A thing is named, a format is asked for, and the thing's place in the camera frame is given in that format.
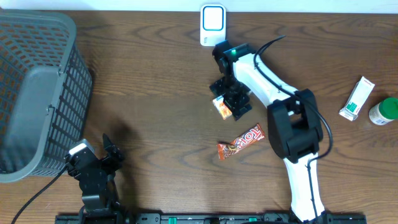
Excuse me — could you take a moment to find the orange tissue pack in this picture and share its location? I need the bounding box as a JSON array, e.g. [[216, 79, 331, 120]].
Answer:
[[212, 95, 232, 120]]

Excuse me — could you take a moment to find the red chocolate bar wrapper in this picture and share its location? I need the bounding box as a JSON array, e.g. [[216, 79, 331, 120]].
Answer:
[[217, 123, 265, 160]]

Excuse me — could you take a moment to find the white green carton box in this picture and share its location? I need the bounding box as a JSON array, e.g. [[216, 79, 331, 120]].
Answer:
[[339, 77, 375, 121]]

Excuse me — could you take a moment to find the green lid seasoning jar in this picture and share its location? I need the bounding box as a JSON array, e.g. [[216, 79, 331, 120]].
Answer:
[[369, 97, 398, 126]]

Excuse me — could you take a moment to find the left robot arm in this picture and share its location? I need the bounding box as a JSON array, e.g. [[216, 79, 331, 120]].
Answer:
[[65, 134, 129, 223]]

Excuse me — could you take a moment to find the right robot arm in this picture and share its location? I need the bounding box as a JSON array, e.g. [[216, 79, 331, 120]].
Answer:
[[210, 40, 325, 223]]

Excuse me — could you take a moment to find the white barcode scanner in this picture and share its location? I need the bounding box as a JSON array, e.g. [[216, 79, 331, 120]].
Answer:
[[200, 4, 226, 47]]

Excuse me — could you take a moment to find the grey plastic shopping basket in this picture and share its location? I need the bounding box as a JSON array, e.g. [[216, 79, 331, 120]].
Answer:
[[1, 9, 94, 183]]

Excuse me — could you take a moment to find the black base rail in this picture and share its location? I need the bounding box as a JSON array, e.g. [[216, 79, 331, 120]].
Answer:
[[55, 212, 368, 224]]

